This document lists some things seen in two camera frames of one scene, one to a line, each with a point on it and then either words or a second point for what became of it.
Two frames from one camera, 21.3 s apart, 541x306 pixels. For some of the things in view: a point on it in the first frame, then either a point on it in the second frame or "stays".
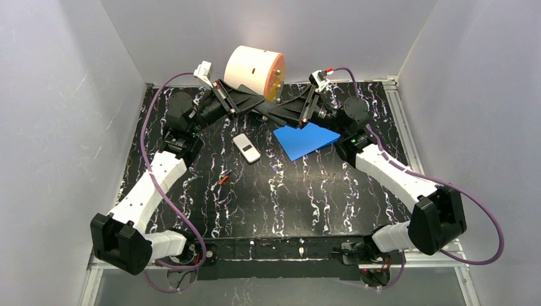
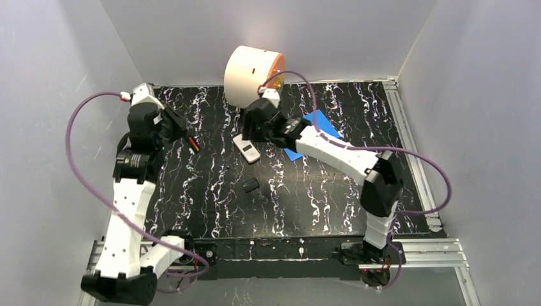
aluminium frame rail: x=452 y=254 stays
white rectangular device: x=318 y=80 -> x=271 y=94
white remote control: x=247 y=148 stays
